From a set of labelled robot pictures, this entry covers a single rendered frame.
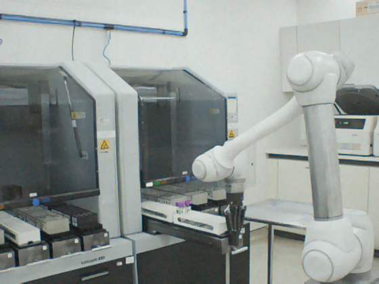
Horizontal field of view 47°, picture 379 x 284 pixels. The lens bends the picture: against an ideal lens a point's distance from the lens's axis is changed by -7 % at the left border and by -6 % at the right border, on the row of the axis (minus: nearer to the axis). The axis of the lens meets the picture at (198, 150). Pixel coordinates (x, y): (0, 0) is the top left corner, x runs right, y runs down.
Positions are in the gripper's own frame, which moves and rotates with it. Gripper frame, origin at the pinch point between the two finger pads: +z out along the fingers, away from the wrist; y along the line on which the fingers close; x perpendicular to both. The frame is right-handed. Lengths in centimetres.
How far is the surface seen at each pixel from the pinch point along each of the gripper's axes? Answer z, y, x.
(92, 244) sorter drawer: 4, 43, -47
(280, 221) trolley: -2.0, -28.6, 2.5
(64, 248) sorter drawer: 3, 57, -47
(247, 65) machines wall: -96, -202, -167
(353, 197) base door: 28, -229, -64
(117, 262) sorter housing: 15, 30, -47
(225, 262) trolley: 24.4, -24.8, -29.7
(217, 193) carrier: -7, -44, -54
